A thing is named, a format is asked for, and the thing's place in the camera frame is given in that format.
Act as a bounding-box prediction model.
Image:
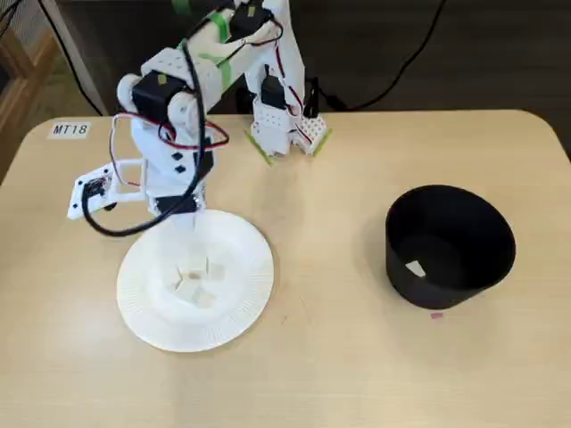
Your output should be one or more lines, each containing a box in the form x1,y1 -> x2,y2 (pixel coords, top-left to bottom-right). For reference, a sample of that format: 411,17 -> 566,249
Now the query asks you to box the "red white servo wire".
109,113 -> 231,188

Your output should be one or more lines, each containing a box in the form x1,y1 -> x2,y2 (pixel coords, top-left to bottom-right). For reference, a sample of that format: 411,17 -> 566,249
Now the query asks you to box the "wooden furniture frame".
0,26 -> 62,184

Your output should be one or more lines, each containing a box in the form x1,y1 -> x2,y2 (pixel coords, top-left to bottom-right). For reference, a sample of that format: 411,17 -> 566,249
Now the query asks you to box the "black power cable with plug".
304,0 -> 449,118

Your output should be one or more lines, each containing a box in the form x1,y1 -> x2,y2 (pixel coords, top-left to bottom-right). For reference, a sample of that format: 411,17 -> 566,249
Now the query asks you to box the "thin black background cable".
37,0 -> 106,116

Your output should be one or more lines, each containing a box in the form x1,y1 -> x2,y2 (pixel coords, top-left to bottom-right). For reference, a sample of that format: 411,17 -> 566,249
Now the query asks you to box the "green tape strip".
243,128 -> 274,167
311,128 -> 335,157

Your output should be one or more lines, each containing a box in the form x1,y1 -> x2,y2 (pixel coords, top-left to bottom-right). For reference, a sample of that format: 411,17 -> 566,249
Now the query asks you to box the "white paper plate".
116,209 -> 275,353

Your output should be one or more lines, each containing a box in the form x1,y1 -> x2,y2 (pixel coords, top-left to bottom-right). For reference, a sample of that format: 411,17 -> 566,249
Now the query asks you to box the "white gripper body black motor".
149,185 -> 207,219

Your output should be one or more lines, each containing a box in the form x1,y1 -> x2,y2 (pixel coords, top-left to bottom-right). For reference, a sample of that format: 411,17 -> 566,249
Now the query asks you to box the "white MT18 label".
47,120 -> 92,140

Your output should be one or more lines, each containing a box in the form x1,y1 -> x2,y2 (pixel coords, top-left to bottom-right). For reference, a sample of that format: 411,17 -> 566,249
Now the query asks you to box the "white metal leg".
42,0 -> 112,116

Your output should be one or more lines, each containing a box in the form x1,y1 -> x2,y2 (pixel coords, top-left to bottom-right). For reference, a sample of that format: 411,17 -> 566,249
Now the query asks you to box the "black pot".
384,185 -> 517,310

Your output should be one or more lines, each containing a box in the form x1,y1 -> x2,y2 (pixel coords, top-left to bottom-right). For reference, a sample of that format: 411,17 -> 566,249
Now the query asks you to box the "black camera cable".
81,0 -> 237,237

